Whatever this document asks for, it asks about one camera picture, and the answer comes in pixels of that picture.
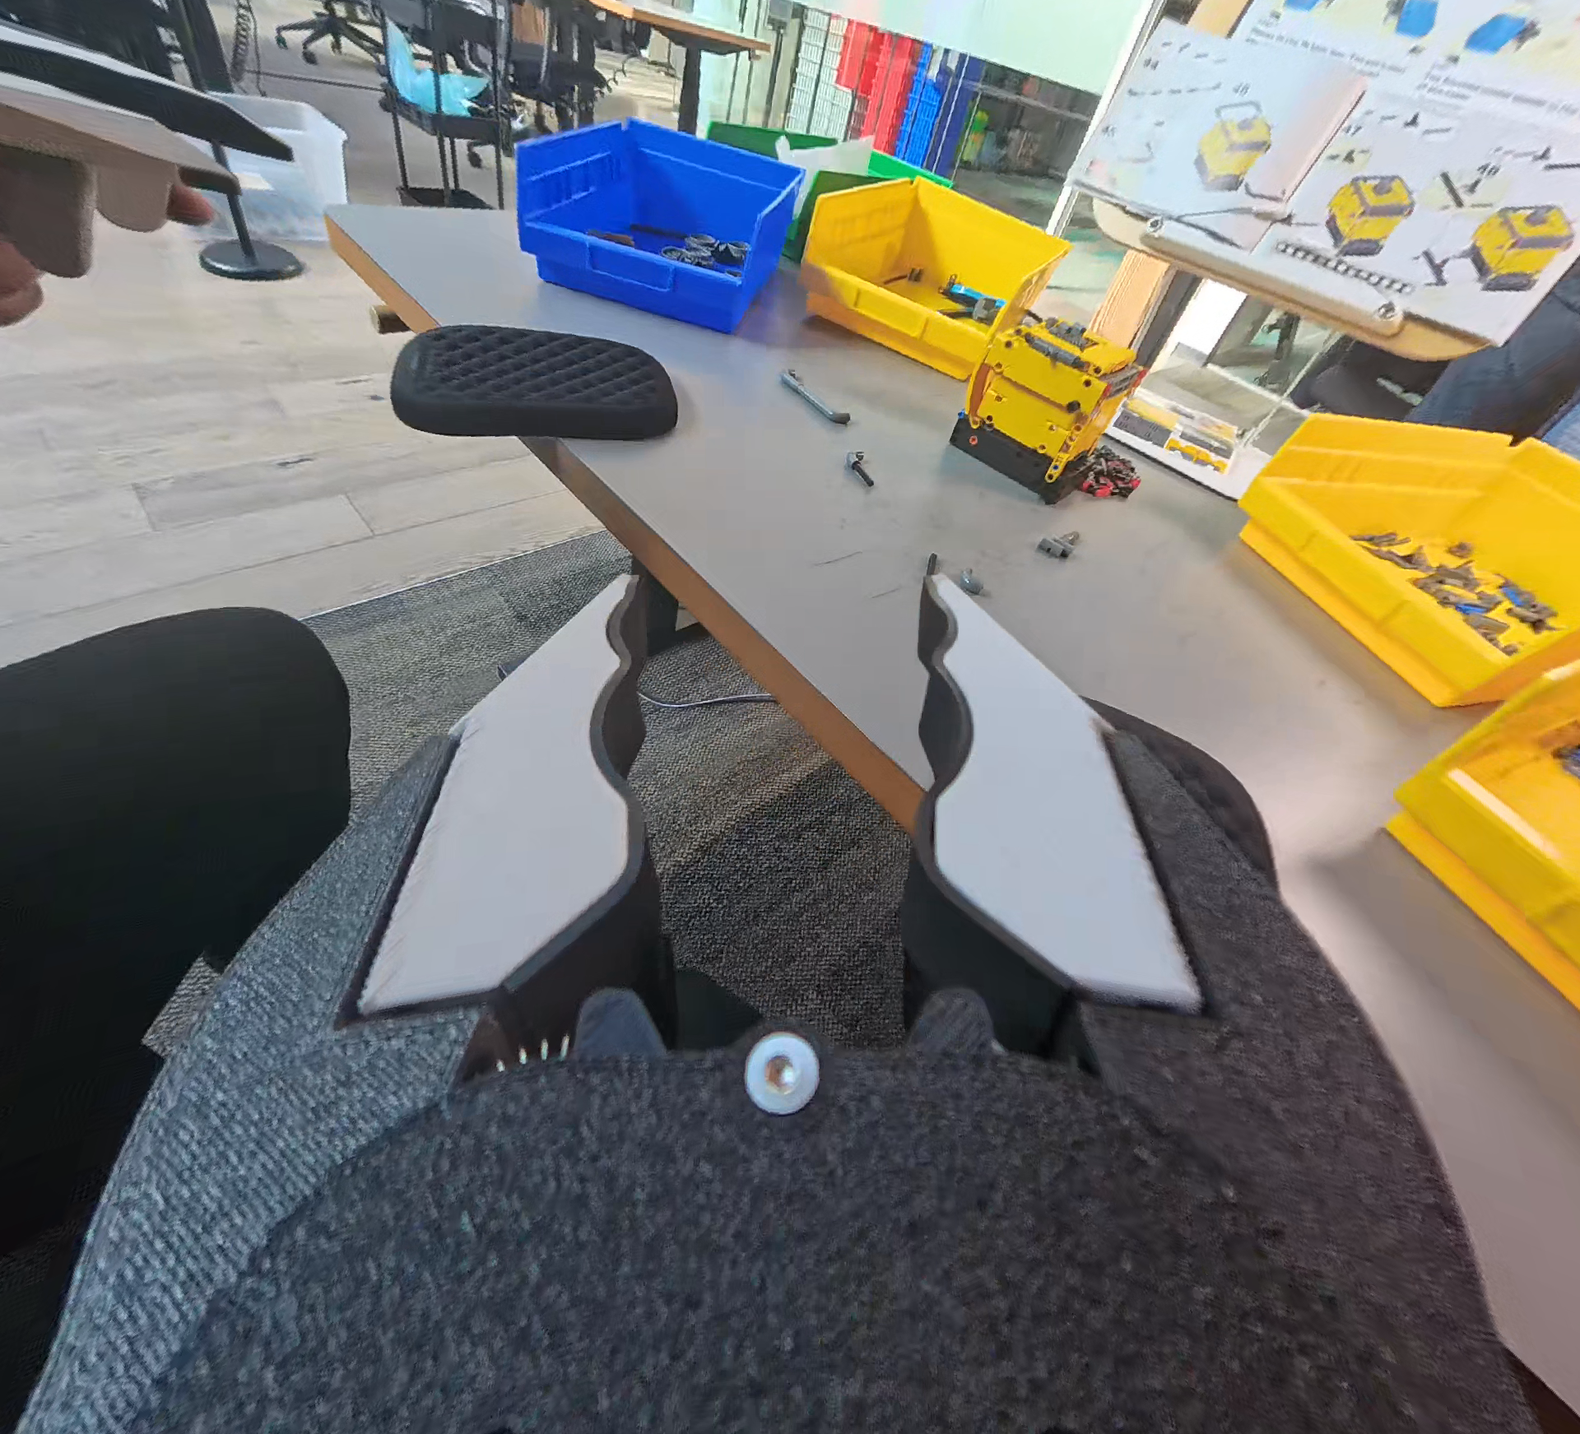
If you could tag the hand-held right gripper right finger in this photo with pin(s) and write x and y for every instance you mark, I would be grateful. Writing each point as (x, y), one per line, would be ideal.
(1062, 842)

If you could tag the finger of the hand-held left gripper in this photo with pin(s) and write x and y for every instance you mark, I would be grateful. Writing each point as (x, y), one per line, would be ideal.
(75, 133)
(148, 95)

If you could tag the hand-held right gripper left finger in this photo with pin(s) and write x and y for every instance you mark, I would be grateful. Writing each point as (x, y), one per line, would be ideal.
(507, 842)

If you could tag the yellow plastic bin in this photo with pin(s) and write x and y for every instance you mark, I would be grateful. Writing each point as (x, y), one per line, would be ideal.
(1482, 817)
(1310, 521)
(865, 237)

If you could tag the yellow lego robot model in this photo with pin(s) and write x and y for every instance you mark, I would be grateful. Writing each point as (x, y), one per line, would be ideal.
(1050, 397)

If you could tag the light blue lego beam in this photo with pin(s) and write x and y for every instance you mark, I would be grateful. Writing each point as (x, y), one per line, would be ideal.
(969, 295)

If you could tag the black lego wheel parts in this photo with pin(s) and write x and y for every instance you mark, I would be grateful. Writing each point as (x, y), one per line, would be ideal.
(698, 252)

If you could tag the lego instruction booklet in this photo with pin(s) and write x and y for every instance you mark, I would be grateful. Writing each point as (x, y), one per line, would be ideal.
(1358, 101)

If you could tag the person's left hand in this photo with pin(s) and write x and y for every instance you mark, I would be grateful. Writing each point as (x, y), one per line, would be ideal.
(19, 287)

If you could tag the clear plastic storage box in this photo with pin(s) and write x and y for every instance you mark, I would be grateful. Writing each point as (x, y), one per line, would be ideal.
(297, 176)

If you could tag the black round base stand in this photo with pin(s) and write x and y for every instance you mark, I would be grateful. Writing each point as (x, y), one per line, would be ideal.
(254, 260)

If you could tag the black metal desk leg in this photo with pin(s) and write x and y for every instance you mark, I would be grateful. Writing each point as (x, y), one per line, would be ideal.
(657, 607)

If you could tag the pile of black red pins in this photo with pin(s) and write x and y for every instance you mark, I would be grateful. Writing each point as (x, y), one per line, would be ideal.
(1112, 475)

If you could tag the blue plastic bin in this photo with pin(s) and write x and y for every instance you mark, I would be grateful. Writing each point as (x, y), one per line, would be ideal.
(581, 225)

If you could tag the black mesh office chair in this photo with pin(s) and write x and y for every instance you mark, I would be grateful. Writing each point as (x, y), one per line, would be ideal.
(531, 386)

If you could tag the pile of grey blue parts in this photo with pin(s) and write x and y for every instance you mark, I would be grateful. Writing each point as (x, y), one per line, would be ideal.
(1457, 582)

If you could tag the green plastic bin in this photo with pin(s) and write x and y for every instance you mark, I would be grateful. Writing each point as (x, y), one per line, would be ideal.
(915, 169)
(741, 136)

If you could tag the clear plastic bag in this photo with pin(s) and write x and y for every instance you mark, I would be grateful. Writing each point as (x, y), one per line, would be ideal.
(822, 158)

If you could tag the stack of coloured storage bins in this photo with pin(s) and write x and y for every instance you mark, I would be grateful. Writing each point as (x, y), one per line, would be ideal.
(890, 77)

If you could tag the wooden post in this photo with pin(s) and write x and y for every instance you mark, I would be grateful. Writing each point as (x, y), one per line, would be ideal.
(1125, 305)

